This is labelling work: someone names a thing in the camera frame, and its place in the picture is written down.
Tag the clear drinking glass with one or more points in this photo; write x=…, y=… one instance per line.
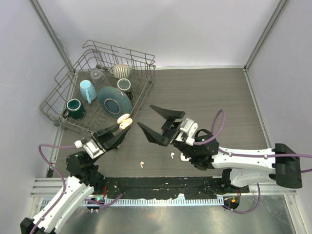
x=98, y=78

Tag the striped beige mug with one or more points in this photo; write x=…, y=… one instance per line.
x=120, y=71

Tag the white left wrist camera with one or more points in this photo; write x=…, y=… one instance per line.
x=90, y=146

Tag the light blue mug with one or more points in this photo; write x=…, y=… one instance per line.
x=88, y=91

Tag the grey wire dish rack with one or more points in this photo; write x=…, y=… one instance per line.
x=102, y=56

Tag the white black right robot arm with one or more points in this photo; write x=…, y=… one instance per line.
x=280, y=164

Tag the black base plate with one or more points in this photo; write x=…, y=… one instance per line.
x=192, y=187

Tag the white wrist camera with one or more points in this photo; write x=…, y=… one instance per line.
x=90, y=146
x=187, y=131

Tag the white rimmed teal cup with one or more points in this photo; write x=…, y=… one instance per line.
x=124, y=85

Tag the teal ceramic plate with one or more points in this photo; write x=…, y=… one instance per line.
x=114, y=102

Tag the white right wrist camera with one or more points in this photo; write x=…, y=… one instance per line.
x=187, y=131

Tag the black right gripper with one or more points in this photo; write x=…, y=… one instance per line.
x=170, y=129

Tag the white earbud charging case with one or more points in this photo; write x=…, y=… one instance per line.
x=184, y=158

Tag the beige earbud charging case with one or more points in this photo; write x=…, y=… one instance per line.
x=124, y=121

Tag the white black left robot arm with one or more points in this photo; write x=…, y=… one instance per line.
x=84, y=179

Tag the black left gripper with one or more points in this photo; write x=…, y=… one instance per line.
x=107, y=141

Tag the dark green mug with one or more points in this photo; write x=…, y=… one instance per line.
x=74, y=109

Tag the white cable duct strip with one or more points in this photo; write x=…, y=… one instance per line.
x=180, y=201

